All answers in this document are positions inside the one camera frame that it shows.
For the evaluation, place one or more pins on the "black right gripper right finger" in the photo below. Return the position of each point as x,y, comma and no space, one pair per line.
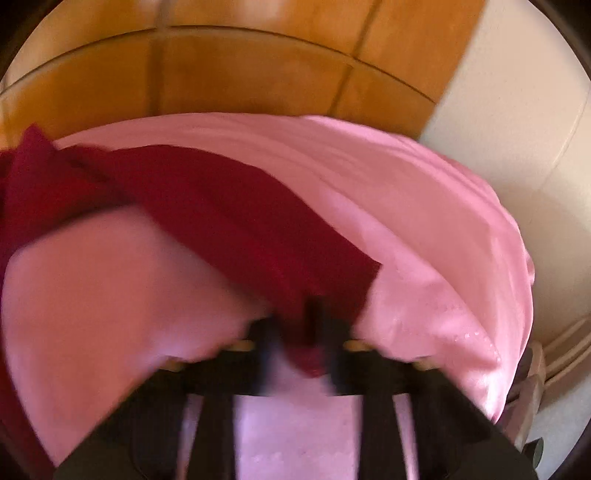
414,422

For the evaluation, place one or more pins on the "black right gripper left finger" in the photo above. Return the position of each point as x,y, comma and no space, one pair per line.
141,438

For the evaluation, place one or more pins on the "dark red cloth garment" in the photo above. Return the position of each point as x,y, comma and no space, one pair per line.
113,261

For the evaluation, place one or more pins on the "pink bed sheet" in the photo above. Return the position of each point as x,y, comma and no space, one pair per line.
454,286

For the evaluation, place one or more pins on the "orange wooden wardrobe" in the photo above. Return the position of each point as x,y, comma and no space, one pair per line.
68,66

